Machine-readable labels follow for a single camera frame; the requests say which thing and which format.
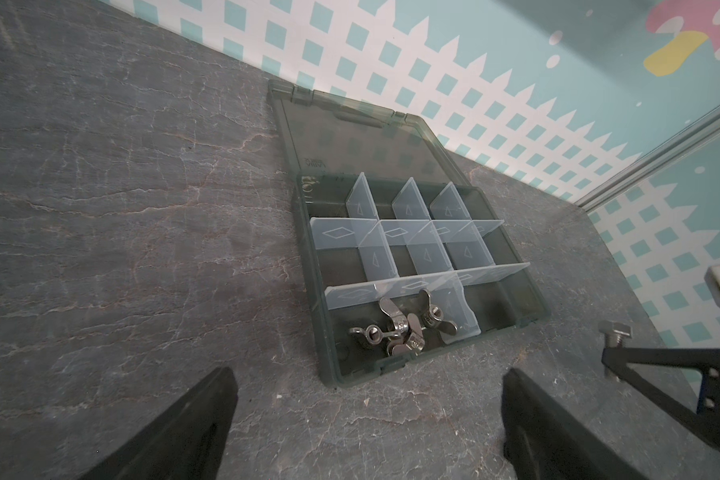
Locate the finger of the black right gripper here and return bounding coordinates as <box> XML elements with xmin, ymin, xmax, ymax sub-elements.
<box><xmin>601</xmin><ymin>347</ymin><xmax>720</xmax><ymax>451</ymax></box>

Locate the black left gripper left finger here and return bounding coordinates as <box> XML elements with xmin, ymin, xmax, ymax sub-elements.
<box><xmin>82</xmin><ymin>367</ymin><xmax>238</xmax><ymax>479</ymax></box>

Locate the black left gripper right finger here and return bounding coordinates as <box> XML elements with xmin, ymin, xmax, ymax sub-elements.
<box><xmin>501</xmin><ymin>368</ymin><xmax>645</xmax><ymax>479</ymax></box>

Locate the silver hex bolt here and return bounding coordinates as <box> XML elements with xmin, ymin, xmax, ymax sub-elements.
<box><xmin>598</xmin><ymin>321</ymin><xmax>632</xmax><ymax>348</ymax></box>

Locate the silver wing nut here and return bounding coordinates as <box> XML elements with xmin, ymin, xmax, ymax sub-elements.
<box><xmin>379</xmin><ymin>297</ymin><xmax>409</xmax><ymax>336</ymax></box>
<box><xmin>349</xmin><ymin>324</ymin><xmax>400</xmax><ymax>348</ymax></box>
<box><xmin>418</xmin><ymin>289</ymin><xmax>458</xmax><ymax>336</ymax></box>

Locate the green transparent compartment organizer box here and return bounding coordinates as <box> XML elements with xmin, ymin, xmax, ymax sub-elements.
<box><xmin>268</xmin><ymin>80</ymin><xmax>550</xmax><ymax>387</ymax></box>

